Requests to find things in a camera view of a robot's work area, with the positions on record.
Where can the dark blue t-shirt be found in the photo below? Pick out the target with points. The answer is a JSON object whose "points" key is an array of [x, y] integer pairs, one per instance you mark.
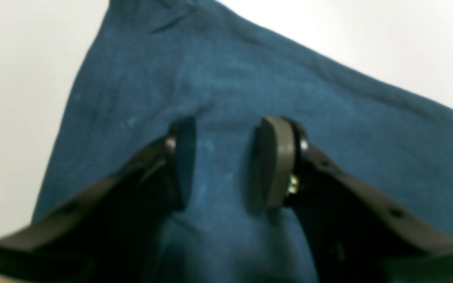
{"points": [[155, 61]]}

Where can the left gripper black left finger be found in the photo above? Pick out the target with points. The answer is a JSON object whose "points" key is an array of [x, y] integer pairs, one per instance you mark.
{"points": [[108, 232]]}

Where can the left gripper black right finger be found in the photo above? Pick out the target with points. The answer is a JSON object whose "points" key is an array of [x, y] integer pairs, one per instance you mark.
{"points": [[354, 231]]}

